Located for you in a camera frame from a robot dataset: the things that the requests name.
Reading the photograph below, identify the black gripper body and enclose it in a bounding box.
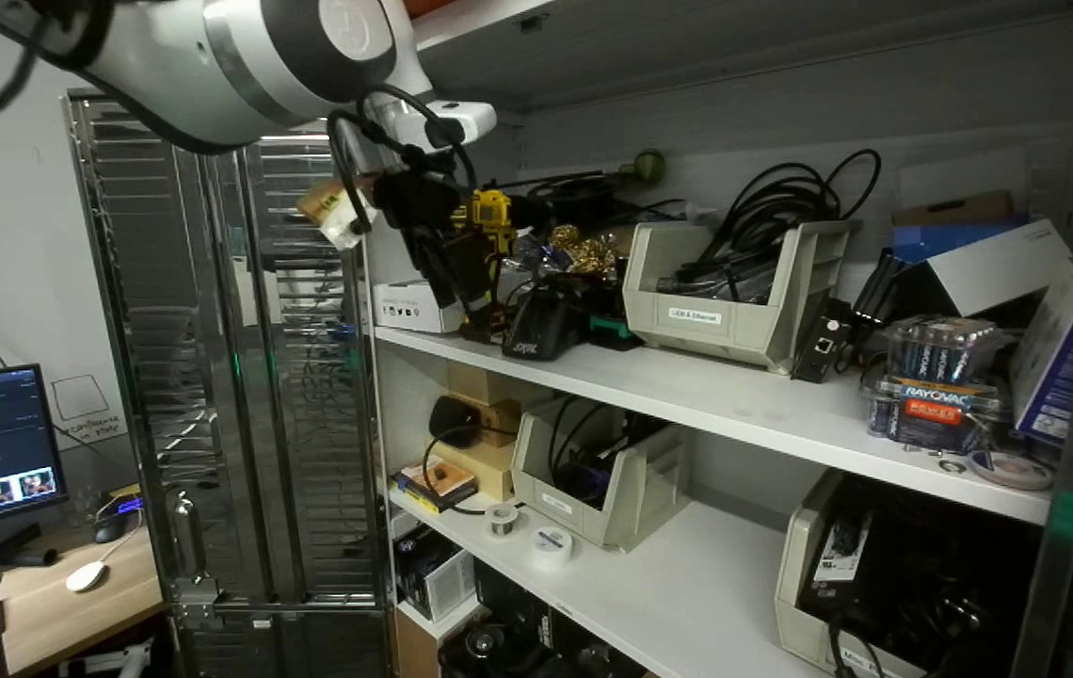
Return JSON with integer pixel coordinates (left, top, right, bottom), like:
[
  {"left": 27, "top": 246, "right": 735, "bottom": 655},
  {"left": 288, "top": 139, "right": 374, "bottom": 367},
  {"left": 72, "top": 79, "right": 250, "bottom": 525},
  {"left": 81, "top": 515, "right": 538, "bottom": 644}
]
[{"left": 368, "top": 165, "right": 475, "bottom": 281}]

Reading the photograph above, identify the thin black cable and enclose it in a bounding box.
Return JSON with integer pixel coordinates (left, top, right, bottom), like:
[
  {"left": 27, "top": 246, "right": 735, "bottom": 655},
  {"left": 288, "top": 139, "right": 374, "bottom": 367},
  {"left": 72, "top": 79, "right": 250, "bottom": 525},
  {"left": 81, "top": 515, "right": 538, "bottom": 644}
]
[{"left": 546, "top": 396, "right": 642, "bottom": 506}]

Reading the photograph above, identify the small white carton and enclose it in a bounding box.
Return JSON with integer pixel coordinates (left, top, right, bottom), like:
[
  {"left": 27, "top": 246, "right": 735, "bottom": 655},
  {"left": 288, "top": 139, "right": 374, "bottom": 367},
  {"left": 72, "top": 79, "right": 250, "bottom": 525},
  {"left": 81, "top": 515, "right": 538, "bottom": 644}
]
[{"left": 374, "top": 275, "right": 470, "bottom": 340}]

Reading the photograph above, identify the yellow power drill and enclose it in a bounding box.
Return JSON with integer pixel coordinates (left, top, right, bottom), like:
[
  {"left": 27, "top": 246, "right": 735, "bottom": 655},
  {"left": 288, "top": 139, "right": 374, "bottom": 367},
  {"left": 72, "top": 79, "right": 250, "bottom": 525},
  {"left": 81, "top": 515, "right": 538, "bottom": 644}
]
[{"left": 456, "top": 186, "right": 627, "bottom": 342}]

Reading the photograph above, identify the black battery charger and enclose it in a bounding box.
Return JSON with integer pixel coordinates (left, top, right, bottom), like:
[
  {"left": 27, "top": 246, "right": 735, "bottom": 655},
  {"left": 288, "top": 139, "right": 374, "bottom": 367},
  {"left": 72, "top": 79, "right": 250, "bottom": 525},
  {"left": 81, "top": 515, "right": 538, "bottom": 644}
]
[{"left": 502, "top": 280, "right": 594, "bottom": 367}]

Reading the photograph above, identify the black round webcam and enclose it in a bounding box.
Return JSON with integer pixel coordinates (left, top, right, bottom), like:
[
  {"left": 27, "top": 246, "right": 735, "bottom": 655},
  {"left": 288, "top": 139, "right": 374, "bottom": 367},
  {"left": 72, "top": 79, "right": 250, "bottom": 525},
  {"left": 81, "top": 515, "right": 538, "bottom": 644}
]
[{"left": 427, "top": 393, "right": 485, "bottom": 453}]

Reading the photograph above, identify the small tan cardboard box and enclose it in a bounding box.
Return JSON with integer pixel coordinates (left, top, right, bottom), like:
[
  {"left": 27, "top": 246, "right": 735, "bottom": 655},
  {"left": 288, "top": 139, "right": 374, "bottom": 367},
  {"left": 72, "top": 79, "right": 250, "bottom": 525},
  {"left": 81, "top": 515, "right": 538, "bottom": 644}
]
[{"left": 436, "top": 363, "right": 527, "bottom": 506}]

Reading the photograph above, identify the small orange black board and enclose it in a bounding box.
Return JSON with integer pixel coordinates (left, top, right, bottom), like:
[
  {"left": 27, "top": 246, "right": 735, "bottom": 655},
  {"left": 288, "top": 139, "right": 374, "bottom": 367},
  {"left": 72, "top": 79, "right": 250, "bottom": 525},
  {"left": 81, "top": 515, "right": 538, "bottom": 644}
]
[{"left": 388, "top": 465, "right": 485, "bottom": 515}]

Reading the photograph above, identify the green tennis ball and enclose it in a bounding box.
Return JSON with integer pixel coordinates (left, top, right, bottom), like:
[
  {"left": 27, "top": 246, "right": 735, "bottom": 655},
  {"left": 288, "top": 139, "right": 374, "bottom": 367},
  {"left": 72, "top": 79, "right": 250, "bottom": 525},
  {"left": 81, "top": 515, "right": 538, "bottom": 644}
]
[{"left": 629, "top": 146, "right": 672, "bottom": 186}]

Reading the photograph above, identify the beige labelled storage bin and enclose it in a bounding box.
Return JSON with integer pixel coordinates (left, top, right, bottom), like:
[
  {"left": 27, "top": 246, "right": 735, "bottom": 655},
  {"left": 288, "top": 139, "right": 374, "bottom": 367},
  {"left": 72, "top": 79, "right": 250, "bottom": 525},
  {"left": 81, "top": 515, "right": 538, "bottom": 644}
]
[{"left": 620, "top": 220, "right": 860, "bottom": 374}]

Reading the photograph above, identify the small solder roll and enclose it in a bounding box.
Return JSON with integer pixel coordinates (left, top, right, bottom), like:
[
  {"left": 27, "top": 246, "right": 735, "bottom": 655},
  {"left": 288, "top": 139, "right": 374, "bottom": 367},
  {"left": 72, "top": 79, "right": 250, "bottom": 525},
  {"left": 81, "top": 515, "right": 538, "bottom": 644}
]
[{"left": 485, "top": 497, "right": 527, "bottom": 539}]

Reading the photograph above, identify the tiny white box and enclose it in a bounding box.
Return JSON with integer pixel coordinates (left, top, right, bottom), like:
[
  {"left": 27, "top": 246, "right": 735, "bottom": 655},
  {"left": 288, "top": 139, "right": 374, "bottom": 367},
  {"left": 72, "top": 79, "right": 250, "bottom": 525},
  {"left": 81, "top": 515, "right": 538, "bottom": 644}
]
[{"left": 531, "top": 525, "right": 580, "bottom": 563}]

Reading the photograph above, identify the white metal shelf unit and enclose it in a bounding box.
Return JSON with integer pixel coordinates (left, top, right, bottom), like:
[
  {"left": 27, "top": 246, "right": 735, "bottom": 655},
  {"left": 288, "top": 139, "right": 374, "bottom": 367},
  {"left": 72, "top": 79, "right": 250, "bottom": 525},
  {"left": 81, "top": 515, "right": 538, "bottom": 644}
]
[{"left": 358, "top": 0, "right": 1073, "bottom": 678}]

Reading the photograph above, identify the white vented open box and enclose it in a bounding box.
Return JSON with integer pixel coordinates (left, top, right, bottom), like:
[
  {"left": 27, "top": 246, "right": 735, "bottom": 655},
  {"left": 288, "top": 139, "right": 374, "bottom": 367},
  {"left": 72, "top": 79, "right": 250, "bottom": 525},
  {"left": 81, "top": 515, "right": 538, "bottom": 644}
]
[{"left": 388, "top": 525, "right": 482, "bottom": 627}]

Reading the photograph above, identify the black network adapter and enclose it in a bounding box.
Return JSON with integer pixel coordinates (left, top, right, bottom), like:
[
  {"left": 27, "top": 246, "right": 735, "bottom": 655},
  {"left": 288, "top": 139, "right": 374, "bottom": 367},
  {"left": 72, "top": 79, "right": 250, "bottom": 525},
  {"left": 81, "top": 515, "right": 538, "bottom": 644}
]
[{"left": 792, "top": 298, "right": 865, "bottom": 384}]

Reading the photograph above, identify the black round lens device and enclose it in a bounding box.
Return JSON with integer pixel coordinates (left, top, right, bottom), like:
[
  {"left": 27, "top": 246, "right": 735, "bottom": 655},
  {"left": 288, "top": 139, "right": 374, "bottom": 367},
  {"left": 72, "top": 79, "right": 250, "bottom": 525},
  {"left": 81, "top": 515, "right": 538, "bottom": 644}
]
[{"left": 436, "top": 600, "right": 527, "bottom": 678}]

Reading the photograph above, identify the white paper sheet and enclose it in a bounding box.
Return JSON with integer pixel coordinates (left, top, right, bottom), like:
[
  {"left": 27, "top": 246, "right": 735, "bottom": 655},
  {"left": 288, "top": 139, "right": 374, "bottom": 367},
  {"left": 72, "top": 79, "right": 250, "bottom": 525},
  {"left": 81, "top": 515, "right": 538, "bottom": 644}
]
[{"left": 48, "top": 374, "right": 120, "bottom": 433}]

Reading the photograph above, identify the black upright device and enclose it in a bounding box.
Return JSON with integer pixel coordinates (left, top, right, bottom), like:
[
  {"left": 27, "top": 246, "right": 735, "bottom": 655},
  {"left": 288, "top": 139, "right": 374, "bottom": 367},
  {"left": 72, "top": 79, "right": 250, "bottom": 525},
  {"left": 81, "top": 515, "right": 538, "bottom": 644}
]
[{"left": 851, "top": 246, "right": 910, "bottom": 332}]

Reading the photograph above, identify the beige bin with adapters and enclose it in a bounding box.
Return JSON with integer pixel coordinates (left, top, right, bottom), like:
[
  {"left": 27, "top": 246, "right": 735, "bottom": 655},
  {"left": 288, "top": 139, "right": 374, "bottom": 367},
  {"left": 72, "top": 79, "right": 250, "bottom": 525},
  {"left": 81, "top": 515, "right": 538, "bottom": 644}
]
[{"left": 768, "top": 466, "right": 1042, "bottom": 678}]

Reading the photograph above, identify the white computer mouse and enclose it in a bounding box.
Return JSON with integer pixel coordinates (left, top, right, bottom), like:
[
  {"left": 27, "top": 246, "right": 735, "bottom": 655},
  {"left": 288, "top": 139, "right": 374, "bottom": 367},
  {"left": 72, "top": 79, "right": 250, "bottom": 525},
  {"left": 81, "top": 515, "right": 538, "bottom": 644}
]
[{"left": 61, "top": 556, "right": 113, "bottom": 600}]

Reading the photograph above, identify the clear AA battery pack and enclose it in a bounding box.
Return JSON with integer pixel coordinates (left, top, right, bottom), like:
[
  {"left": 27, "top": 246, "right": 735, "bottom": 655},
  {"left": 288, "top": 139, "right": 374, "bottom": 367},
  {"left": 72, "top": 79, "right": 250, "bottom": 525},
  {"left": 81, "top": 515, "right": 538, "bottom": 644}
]
[{"left": 883, "top": 311, "right": 1018, "bottom": 388}]

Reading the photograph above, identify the flat brown cardboard box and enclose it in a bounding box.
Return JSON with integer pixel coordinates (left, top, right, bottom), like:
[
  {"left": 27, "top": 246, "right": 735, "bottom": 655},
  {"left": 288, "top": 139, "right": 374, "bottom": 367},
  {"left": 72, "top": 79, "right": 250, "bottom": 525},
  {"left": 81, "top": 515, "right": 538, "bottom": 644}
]
[{"left": 889, "top": 186, "right": 1024, "bottom": 229}]

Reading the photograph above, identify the wooden desk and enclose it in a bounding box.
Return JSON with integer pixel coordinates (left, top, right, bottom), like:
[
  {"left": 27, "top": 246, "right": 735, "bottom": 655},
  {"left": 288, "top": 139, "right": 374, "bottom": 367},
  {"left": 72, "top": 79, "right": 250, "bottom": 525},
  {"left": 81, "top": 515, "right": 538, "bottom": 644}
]
[{"left": 0, "top": 525, "right": 171, "bottom": 678}]

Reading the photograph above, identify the open blue white box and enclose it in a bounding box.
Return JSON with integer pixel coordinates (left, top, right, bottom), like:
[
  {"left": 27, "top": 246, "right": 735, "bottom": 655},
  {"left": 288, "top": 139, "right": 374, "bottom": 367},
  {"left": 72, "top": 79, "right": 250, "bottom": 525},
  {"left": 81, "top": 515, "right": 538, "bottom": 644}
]
[{"left": 884, "top": 220, "right": 1073, "bottom": 324}]

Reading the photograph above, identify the black adapter bundle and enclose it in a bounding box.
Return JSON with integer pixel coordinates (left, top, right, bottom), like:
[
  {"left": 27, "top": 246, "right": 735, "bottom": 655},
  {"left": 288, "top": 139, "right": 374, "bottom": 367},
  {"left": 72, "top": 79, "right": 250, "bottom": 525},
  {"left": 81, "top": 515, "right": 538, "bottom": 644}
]
[{"left": 811, "top": 482, "right": 1038, "bottom": 678}]

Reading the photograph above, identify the flat tape roll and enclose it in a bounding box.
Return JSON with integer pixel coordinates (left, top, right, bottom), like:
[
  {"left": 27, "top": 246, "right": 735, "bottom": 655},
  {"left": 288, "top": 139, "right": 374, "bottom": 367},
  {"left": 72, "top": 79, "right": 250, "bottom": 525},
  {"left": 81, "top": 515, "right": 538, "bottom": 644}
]
[{"left": 963, "top": 446, "right": 1058, "bottom": 494}]

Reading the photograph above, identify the blue white product box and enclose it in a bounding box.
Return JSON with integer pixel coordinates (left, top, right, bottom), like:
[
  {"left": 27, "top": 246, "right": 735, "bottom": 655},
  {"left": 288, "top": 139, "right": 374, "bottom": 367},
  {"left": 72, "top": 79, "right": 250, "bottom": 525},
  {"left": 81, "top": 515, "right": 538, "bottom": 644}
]
[{"left": 1006, "top": 259, "right": 1073, "bottom": 453}]

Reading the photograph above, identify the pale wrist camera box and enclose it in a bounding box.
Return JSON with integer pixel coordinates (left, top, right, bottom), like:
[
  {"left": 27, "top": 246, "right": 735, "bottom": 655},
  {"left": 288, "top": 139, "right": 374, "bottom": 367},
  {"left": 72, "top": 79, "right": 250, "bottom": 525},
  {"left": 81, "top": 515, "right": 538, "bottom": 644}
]
[{"left": 299, "top": 182, "right": 368, "bottom": 251}]

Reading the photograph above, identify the chrome wire rack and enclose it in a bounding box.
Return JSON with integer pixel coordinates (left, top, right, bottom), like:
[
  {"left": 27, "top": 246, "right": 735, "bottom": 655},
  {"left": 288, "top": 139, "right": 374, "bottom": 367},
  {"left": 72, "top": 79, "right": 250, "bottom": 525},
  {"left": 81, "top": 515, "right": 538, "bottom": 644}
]
[{"left": 61, "top": 85, "right": 396, "bottom": 678}]

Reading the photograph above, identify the beige bin with cables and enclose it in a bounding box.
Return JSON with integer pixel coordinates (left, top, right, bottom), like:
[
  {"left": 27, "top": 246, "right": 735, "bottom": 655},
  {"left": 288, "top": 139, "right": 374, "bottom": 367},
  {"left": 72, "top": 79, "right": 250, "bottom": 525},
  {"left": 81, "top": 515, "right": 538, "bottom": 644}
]
[{"left": 509, "top": 396, "right": 698, "bottom": 555}]

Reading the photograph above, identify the coiled black cable bundle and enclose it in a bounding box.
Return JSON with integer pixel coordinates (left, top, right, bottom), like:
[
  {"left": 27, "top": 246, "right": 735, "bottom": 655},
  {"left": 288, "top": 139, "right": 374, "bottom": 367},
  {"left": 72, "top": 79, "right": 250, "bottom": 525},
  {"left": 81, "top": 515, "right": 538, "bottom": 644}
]
[{"left": 672, "top": 146, "right": 884, "bottom": 306}]

